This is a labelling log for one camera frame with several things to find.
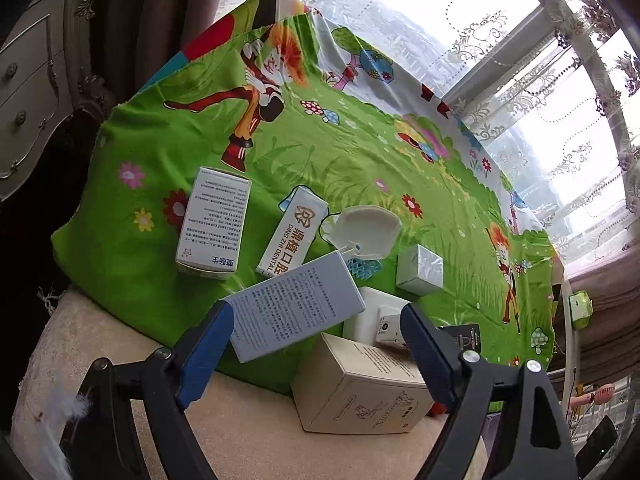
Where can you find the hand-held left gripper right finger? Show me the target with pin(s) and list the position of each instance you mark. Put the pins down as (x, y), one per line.
(425, 355)

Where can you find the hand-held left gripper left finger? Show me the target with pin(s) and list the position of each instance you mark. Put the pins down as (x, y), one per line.
(207, 355)

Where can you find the small black box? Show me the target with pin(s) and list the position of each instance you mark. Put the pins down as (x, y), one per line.
(462, 337)

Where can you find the blue grey text box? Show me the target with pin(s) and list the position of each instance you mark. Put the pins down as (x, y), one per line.
(295, 305)

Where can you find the white plastic scoop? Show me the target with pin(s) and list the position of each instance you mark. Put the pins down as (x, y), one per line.
(362, 230)

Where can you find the small flat white box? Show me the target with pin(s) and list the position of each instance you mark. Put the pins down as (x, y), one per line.
(391, 327)

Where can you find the beige cardboard box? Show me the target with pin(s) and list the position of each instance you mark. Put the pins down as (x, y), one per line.
(360, 390)

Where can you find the white rounded box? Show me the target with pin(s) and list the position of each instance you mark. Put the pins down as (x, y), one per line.
(362, 315)

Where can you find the small white green box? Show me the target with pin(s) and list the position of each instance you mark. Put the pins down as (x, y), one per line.
(420, 270)

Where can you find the beige cushion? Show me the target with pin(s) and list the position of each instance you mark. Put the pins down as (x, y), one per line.
(240, 435)

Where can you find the light blue zigzag brush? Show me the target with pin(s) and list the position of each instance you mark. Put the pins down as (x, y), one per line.
(364, 269)

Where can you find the white medicine box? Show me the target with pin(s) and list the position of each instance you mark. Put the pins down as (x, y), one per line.
(215, 220)

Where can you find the white orange long box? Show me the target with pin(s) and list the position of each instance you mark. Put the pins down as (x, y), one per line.
(292, 232)

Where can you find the white fluff tuft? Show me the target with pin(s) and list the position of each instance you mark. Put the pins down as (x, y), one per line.
(65, 420)

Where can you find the green tissue box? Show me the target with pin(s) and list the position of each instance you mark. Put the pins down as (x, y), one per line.
(580, 310)

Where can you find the brown curtain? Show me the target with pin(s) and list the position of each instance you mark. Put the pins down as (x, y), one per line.
(155, 10)
(610, 310)

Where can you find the black flat device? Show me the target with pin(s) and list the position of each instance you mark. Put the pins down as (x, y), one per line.
(597, 445)

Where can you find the green cartoon printed cloth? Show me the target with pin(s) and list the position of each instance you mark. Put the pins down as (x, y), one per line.
(350, 170)

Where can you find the cream carved dresser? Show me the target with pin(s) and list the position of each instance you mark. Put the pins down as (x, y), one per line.
(35, 85)

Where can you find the white lace curtain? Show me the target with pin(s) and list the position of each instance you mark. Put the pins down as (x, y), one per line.
(450, 20)

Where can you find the grey window frame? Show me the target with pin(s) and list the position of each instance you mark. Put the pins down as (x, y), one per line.
(500, 60)

